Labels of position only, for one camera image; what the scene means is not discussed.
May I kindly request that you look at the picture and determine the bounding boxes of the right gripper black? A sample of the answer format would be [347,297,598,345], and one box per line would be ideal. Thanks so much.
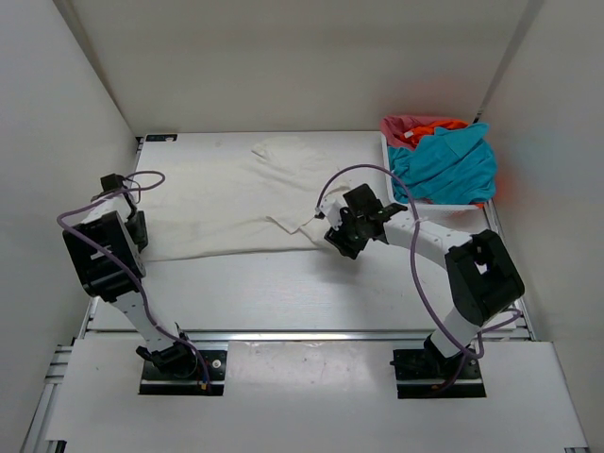
[324,208,368,260]

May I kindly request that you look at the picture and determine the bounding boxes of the white t shirt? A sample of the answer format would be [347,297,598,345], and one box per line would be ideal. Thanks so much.
[138,132,382,262]

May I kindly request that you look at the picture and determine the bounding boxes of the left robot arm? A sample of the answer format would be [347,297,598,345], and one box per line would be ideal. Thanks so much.
[57,170,210,384]

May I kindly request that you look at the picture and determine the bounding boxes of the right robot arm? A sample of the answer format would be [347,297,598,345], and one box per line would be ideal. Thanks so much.
[315,184,525,379]

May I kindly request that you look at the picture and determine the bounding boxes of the small black label plate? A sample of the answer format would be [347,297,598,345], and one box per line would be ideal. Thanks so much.
[144,134,178,143]

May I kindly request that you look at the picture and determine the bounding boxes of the orange shirt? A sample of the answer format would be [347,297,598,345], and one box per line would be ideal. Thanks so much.
[400,120,469,147]

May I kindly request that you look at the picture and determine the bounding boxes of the pink shirt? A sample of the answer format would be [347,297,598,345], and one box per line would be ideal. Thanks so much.
[380,115,460,149]

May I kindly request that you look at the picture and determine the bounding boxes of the teal polo shirt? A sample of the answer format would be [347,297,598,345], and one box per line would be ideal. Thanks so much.
[387,123,497,205]

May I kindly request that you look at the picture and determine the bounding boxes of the white laundry basket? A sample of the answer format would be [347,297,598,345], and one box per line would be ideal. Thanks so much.
[380,133,483,222]

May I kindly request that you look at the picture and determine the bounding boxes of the white front cover board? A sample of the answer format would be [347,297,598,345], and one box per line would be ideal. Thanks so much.
[47,339,586,452]

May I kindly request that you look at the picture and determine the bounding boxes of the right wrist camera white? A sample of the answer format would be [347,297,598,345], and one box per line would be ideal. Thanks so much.
[315,196,346,231]

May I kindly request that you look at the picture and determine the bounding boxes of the aluminium frame rail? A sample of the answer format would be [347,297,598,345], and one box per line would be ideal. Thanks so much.
[80,327,530,343]

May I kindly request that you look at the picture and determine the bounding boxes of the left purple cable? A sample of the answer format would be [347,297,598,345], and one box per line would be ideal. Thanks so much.
[56,170,210,393]

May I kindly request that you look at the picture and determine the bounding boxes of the purple cable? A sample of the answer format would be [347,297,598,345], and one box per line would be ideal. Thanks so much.
[56,170,210,393]
[318,163,523,393]

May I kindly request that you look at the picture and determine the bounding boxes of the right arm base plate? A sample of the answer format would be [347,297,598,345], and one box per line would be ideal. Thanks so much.
[390,349,487,399]

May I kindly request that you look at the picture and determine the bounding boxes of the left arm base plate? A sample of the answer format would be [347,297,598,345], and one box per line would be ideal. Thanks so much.
[136,343,227,396]

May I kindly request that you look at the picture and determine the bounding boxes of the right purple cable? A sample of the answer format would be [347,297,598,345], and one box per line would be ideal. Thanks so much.
[318,163,523,393]

